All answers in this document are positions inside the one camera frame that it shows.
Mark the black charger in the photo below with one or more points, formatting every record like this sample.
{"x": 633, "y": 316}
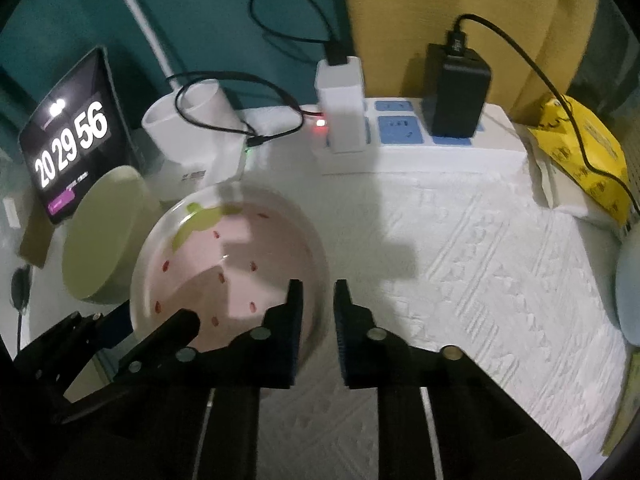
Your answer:
{"x": 455, "y": 95}

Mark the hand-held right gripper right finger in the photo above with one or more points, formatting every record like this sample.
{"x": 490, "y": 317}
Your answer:
{"x": 342, "y": 330}

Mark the white soft packet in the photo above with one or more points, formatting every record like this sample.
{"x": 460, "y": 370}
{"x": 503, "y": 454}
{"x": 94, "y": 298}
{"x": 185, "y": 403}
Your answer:
{"x": 560, "y": 185}

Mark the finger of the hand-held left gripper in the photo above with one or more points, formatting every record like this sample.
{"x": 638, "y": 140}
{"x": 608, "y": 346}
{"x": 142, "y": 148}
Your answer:
{"x": 175, "y": 327}
{"x": 60, "y": 345}

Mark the cardboard box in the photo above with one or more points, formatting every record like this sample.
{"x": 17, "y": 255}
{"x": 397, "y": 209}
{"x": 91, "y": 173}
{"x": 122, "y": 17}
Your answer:
{"x": 37, "y": 240}

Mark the white desk lamp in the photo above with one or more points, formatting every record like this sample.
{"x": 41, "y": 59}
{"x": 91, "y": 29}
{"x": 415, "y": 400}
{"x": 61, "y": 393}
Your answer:
{"x": 190, "y": 160}

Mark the yellow packet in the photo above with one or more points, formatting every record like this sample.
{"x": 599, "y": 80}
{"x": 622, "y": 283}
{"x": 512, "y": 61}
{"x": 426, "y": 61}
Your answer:
{"x": 575, "y": 145}

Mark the yellow curtain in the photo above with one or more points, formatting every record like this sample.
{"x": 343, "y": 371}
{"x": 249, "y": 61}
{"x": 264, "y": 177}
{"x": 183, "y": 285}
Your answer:
{"x": 425, "y": 0}

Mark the small white box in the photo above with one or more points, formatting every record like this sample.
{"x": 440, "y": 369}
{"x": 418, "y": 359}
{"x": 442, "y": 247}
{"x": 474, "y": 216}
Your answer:
{"x": 11, "y": 212}

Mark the strawberry print bowl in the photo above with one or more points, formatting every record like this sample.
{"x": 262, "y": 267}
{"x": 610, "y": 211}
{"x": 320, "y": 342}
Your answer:
{"x": 225, "y": 240}

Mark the white power strip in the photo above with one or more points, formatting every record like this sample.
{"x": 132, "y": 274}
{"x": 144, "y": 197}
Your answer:
{"x": 450, "y": 157}

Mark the white charger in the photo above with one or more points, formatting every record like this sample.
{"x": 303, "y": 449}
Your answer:
{"x": 340, "y": 110}

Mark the white textured tablecloth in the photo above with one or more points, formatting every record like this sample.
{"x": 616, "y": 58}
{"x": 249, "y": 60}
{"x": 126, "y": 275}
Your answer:
{"x": 475, "y": 285}

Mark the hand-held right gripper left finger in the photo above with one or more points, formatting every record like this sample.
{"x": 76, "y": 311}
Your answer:
{"x": 295, "y": 330}

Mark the teal curtain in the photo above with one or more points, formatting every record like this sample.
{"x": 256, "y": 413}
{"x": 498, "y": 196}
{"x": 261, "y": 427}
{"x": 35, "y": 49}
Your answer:
{"x": 210, "y": 10}

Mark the light blue steel bowl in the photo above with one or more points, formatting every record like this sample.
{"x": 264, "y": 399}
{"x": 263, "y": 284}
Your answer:
{"x": 630, "y": 295}

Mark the tablet showing clock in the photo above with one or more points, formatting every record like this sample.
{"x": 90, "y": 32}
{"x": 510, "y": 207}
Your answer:
{"x": 70, "y": 135}

